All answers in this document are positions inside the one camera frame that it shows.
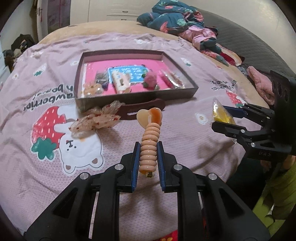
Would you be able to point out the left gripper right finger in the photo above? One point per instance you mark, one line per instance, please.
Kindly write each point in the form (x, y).
(207, 208)

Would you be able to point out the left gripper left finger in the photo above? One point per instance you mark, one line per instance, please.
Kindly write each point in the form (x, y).
(88, 208)

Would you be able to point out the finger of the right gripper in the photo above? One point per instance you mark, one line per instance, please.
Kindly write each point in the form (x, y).
(238, 133)
(236, 112)

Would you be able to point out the yellow hair ties bag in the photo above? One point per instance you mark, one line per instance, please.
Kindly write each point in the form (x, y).
(220, 113)

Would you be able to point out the peach heart spiral clip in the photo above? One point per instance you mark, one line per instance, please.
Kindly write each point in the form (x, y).
(151, 121)

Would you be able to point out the pink strawberry hair clip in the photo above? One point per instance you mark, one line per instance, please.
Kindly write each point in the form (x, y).
(150, 81)

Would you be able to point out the beige claw hair clip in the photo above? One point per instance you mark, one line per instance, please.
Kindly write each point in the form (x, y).
(121, 82)

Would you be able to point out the tan bed sheet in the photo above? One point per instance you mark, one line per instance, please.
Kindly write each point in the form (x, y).
(130, 27)

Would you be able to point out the pink fuzzy garment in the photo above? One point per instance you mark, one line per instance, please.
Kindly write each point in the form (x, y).
(263, 85)

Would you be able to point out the grey padded headboard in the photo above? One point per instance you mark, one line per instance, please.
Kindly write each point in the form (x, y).
(244, 43)

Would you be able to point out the clear bag earring card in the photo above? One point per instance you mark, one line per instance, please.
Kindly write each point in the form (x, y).
(171, 80)

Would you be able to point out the dotted mesh bow clip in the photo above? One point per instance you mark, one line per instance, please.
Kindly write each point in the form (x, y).
(97, 118)

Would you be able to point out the teal floral quilt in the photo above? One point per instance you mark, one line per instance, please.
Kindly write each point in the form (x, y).
(179, 19)

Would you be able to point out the small blue hair comb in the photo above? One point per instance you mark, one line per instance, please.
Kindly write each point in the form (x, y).
(102, 78)

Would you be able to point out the pink book in plastic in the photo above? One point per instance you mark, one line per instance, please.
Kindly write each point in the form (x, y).
(136, 68)

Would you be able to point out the black bag on floor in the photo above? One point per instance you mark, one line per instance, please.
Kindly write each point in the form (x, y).
(23, 42)

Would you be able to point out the white wardrobe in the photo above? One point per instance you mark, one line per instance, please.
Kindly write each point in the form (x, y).
(108, 10)

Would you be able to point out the white door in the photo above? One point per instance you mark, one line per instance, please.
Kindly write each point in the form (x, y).
(42, 19)

